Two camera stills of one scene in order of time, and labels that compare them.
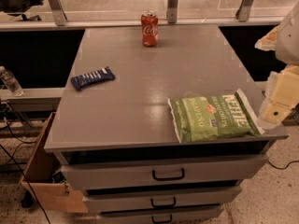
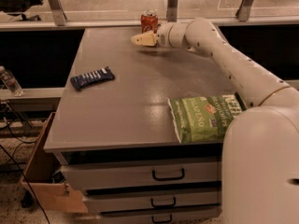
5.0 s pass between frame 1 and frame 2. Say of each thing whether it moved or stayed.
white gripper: moved
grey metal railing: stayed
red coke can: stayed
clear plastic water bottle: stayed
